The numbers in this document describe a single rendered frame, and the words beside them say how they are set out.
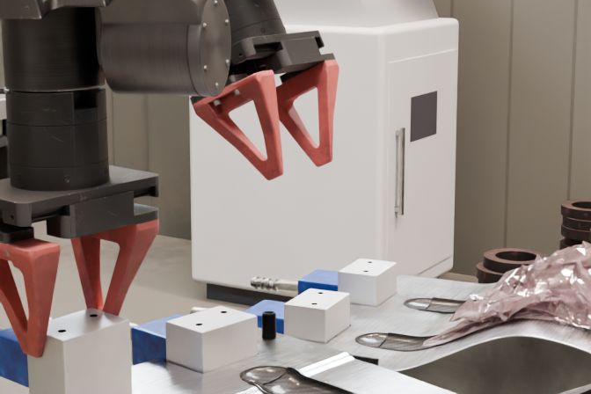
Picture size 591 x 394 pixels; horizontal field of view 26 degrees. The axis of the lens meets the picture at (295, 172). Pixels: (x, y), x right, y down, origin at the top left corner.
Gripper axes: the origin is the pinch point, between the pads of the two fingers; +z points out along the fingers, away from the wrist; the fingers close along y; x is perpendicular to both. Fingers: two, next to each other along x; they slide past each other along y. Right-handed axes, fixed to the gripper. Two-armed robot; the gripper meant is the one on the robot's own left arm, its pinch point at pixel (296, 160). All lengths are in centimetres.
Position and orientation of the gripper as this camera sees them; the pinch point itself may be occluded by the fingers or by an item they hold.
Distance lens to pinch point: 97.5
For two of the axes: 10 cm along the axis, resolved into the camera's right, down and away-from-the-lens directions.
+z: 3.7, 9.3, -0.8
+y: 5.5, -1.5, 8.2
